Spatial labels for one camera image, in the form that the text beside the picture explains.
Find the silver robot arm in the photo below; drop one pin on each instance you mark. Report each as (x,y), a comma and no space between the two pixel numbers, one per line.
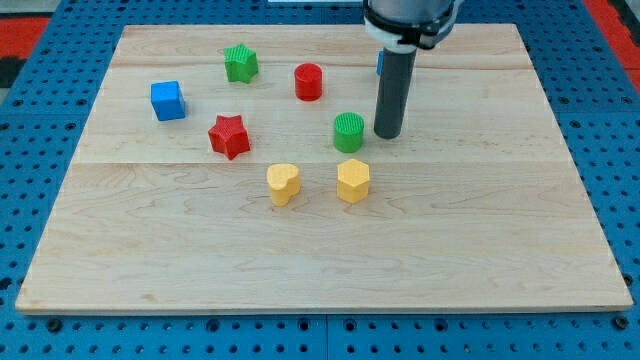
(403,26)

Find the light wooden board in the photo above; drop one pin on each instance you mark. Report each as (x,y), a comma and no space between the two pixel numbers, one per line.
(477,207)

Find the yellow hexagon block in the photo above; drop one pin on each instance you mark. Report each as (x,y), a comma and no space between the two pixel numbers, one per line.
(353,181)

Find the yellow heart block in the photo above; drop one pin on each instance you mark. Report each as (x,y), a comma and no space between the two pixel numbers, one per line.
(284,182)

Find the green cylinder block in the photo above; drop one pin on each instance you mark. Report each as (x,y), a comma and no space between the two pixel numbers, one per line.
(348,132)

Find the red star block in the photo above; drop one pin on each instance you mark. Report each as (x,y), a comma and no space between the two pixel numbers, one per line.
(229,136)

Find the red cylinder block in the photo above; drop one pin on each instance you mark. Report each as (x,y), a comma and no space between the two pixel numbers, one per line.
(308,82)

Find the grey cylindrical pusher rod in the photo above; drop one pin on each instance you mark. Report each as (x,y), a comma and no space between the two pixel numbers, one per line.
(393,90)

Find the blue block behind rod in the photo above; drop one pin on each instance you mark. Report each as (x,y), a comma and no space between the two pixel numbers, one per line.
(380,61)

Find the green star block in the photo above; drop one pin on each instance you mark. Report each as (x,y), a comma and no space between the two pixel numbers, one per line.
(241,63)

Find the blue cube block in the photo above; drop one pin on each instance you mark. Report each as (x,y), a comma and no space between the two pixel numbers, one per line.
(167,101)

